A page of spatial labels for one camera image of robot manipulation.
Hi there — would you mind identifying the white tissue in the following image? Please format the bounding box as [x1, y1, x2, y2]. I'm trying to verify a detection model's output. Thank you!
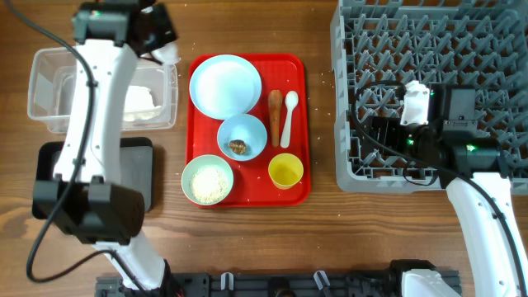
[123, 86, 162, 122]

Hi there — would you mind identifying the large light blue plate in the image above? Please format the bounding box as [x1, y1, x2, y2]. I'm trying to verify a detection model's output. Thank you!
[189, 54, 262, 120]

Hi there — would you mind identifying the small light blue bowl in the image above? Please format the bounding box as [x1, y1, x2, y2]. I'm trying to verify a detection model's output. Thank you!
[217, 114, 268, 162]

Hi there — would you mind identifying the brown food scrap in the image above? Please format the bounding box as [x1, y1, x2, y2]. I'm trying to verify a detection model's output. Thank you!
[229, 139, 247, 155]

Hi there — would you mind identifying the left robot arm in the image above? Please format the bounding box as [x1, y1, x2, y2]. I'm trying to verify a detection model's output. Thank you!
[33, 1, 177, 296]

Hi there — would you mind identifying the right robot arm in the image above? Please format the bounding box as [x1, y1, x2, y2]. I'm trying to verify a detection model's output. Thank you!
[354, 80, 527, 296]

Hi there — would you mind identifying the grey dishwasher rack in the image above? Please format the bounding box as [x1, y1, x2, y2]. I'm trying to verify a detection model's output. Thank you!
[330, 1, 527, 195]

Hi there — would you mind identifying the white plastic spoon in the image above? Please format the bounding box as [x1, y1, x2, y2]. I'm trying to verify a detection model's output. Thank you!
[280, 91, 299, 149]

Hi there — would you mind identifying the yellow cup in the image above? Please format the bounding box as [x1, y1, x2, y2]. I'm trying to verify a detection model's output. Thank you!
[268, 153, 304, 190]

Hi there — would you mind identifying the clear plastic bin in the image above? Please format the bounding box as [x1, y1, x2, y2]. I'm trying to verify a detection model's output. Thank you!
[27, 48, 178, 134]

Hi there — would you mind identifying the carrot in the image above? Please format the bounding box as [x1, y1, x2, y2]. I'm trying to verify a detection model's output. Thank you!
[268, 90, 283, 147]

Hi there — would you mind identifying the red serving tray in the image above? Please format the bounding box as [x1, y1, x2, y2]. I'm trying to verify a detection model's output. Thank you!
[186, 54, 312, 208]

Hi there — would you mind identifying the black tray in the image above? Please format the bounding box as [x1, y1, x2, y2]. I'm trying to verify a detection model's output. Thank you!
[35, 137, 154, 213]

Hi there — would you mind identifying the green bowl of rice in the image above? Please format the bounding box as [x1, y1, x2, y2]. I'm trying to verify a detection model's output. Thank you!
[181, 154, 234, 206]

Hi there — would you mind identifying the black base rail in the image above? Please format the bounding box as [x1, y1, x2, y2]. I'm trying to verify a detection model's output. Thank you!
[94, 270, 463, 297]

